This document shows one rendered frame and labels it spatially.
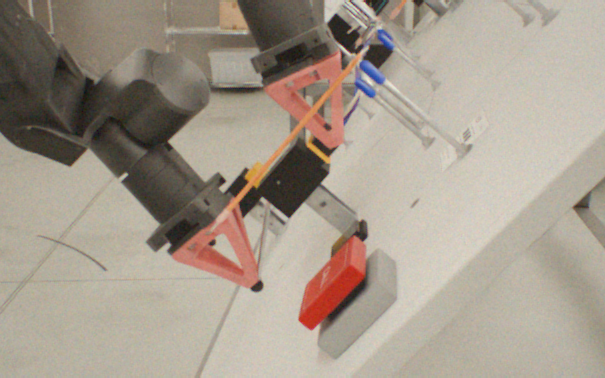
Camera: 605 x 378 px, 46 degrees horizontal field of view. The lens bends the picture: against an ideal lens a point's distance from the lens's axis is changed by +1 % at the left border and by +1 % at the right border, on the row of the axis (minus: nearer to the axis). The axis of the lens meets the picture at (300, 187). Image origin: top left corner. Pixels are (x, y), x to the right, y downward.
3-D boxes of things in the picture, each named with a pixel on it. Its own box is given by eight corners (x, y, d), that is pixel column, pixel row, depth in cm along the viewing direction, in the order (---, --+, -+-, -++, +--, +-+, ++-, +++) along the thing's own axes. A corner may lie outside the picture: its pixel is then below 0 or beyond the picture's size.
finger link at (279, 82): (370, 120, 66) (329, 26, 64) (374, 135, 59) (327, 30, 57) (304, 150, 67) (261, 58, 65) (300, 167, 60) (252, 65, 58)
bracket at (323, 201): (343, 227, 68) (303, 194, 67) (360, 209, 67) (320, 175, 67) (343, 242, 63) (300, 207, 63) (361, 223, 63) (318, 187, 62)
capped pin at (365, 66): (454, 161, 51) (342, 64, 50) (467, 145, 52) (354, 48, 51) (463, 159, 50) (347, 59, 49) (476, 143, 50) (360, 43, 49)
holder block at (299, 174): (292, 206, 68) (260, 180, 67) (331, 163, 66) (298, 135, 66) (289, 219, 63) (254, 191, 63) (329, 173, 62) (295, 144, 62)
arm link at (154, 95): (27, 66, 64) (6, 142, 59) (87, -14, 56) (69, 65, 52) (146, 121, 70) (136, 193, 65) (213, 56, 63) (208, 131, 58)
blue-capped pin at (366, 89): (423, 149, 63) (349, 85, 62) (434, 136, 62) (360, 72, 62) (425, 152, 61) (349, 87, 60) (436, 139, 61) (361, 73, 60)
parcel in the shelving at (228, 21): (218, 30, 743) (217, 1, 734) (222, 27, 782) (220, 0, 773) (249, 29, 743) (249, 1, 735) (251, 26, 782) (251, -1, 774)
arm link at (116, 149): (101, 113, 68) (62, 140, 64) (138, 74, 64) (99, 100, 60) (151, 167, 69) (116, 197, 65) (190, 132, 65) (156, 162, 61)
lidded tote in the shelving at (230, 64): (209, 83, 759) (207, 52, 749) (213, 77, 799) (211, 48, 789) (265, 83, 760) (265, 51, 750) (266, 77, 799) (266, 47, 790)
